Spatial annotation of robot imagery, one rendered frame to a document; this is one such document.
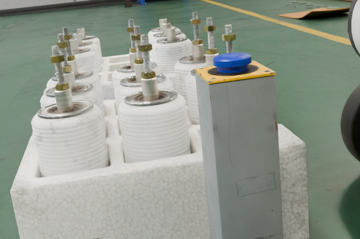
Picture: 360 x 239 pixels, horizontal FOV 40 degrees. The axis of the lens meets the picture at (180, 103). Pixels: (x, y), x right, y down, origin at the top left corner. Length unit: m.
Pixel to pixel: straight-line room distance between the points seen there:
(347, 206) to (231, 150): 0.44
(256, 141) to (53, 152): 0.28
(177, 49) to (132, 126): 0.53
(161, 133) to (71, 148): 0.12
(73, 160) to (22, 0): 6.48
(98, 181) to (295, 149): 0.26
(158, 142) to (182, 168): 0.05
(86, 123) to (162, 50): 0.56
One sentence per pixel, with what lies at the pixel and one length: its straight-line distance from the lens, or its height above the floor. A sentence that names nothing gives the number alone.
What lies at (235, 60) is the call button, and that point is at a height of 0.33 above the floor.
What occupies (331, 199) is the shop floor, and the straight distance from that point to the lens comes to 0.94.
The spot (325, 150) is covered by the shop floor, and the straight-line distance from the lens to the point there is 1.15.
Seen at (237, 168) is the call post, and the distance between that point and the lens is 0.52.
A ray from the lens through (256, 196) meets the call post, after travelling 0.54.
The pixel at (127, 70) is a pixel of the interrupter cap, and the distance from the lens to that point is 0.89.
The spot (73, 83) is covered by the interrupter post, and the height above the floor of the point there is 0.26.
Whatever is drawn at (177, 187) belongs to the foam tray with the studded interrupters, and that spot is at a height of 0.15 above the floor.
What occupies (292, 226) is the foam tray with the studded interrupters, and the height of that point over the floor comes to 0.06.
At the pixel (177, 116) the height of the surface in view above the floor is 0.23.
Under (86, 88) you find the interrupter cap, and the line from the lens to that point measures 0.80.
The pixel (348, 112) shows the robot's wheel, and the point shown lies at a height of 0.13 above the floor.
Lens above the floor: 0.43
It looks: 16 degrees down
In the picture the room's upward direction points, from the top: 6 degrees counter-clockwise
